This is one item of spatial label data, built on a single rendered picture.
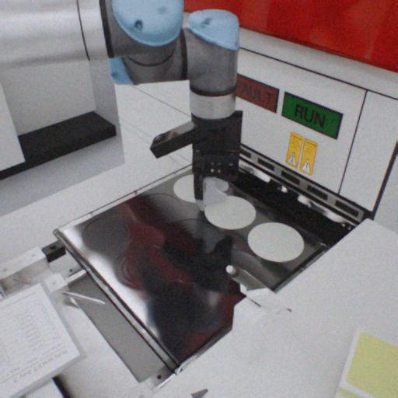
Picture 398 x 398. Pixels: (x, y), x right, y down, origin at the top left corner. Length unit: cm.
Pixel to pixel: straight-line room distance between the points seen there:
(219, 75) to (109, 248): 35
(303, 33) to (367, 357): 43
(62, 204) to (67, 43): 57
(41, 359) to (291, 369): 29
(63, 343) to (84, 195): 52
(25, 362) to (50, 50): 36
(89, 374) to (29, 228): 43
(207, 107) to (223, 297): 30
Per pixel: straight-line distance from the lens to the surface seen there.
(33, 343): 55
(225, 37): 59
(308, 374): 52
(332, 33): 61
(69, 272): 78
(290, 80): 73
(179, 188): 85
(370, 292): 61
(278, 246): 73
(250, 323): 44
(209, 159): 68
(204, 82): 61
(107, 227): 77
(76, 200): 99
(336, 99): 68
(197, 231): 74
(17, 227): 96
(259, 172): 83
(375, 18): 58
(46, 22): 47
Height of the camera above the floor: 141
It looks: 38 degrees down
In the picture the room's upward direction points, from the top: straight up
